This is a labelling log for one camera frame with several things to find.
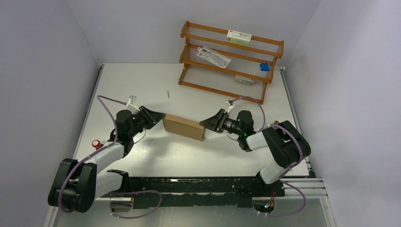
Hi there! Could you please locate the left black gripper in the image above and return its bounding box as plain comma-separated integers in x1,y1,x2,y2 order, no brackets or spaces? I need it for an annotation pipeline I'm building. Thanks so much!
129,106,166,138

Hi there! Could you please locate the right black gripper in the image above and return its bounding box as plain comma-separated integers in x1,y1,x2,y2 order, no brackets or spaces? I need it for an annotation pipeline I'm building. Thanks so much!
200,109,243,136

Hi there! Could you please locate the brown cardboard box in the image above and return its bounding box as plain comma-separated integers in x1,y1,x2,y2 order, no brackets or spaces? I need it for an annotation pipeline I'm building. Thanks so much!
163,114,206,141

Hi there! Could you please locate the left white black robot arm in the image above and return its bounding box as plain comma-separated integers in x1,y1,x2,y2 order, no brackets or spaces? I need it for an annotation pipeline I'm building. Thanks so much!
47,106,166,213

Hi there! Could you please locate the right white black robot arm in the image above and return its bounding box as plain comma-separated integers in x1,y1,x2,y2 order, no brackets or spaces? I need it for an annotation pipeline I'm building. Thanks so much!
200,109,311,196

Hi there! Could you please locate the green white box bottom shelf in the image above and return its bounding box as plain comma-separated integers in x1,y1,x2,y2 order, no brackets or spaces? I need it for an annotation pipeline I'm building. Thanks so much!
234,75,254,86

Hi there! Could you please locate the green white box shelf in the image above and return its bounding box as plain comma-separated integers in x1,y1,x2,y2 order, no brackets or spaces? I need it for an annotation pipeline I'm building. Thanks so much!
234,75,254,86
226,30,252,46

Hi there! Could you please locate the green white box top shelf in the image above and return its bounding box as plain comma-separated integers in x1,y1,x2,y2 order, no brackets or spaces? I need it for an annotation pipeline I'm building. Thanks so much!
226,30,252,46

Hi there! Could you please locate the orange wooden shelf rack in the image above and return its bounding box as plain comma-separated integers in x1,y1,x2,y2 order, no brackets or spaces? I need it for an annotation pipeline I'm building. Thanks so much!
178,21,285,104

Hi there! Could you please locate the red emergency stop button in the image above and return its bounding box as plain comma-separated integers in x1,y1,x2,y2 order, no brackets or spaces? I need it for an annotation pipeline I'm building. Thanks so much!
91,140,103,149

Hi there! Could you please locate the clear plastic packet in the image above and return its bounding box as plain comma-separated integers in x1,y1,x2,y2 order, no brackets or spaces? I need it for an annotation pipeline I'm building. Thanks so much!
197,46,232,69

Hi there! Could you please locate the small blue object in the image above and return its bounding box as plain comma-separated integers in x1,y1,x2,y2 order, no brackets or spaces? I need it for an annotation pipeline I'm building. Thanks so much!
259,62,270,71

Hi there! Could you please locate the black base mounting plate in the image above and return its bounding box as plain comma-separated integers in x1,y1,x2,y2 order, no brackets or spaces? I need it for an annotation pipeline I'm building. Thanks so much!
103,176,285,209

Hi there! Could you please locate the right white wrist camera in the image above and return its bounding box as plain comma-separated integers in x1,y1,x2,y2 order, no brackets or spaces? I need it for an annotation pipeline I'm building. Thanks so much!
226,100,235,113

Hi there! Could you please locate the aluminium frame rail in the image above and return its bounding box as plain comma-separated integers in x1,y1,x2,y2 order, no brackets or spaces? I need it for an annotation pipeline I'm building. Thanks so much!
43,178,336,227

